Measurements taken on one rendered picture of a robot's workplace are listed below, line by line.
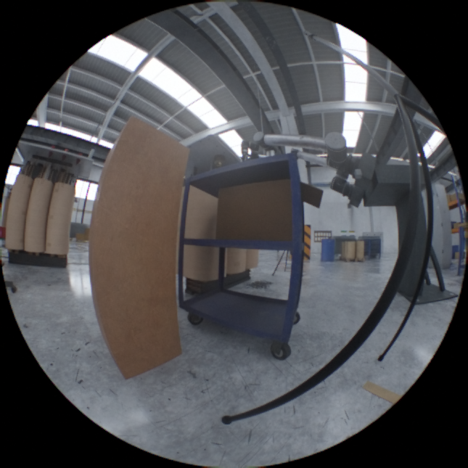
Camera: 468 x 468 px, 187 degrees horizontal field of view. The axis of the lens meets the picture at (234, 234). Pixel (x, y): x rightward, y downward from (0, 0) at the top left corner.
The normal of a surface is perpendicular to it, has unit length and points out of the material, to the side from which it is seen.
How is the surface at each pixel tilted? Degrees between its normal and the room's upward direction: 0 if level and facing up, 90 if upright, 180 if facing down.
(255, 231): 90
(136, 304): 90
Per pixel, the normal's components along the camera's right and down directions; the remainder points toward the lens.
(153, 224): 0.87, 0.00
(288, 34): 0.04, 0.99
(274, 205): -0.48, -0.09
